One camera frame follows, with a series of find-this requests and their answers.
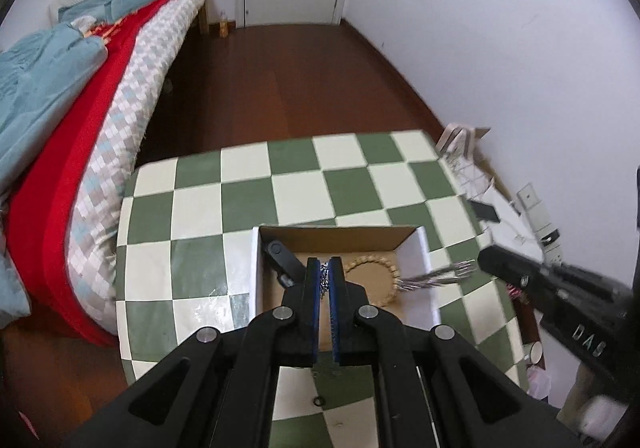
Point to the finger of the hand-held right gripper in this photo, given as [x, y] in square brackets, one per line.
[505, 264]

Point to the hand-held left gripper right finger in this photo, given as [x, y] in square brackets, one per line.
[336, 293]

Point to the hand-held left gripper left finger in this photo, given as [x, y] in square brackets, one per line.
[313, 293]

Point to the cardboard box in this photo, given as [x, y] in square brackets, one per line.
[380, 248]

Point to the silver forks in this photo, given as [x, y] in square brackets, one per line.
[437, 275]

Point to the person's right forearm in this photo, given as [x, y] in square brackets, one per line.
[595, 403]

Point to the black hair clip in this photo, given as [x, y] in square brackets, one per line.
[281, 255]

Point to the white cup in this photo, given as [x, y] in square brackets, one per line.
[534, 353]

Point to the white power strip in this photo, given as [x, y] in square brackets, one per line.
[542, 223]

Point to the green white checkered tablecloth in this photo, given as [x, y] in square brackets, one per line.
[320, 188]

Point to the grey white checkered mattress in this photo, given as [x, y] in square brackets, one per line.
[135, 93]

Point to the small amber bottle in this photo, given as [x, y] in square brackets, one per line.
[223, 26]

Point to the bed with red blanket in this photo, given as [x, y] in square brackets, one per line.
[55, 168]

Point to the wooden bed leg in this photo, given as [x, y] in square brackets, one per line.
[203, 18]

